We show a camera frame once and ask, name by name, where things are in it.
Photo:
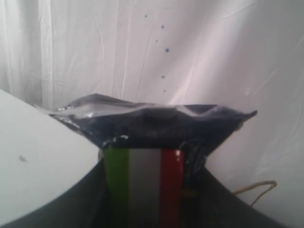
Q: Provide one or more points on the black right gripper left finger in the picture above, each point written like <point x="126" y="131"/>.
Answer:
<point x="85" y="205"/>

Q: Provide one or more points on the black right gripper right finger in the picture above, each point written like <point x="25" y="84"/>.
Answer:
<point x="208" y="204"/>

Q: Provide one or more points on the spaghetti packet dark blue ends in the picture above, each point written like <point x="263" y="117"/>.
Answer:
<point x="151" y="152"/>

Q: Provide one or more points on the white backdrop curtain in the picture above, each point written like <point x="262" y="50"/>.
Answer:
<point x="245" y="54"/>

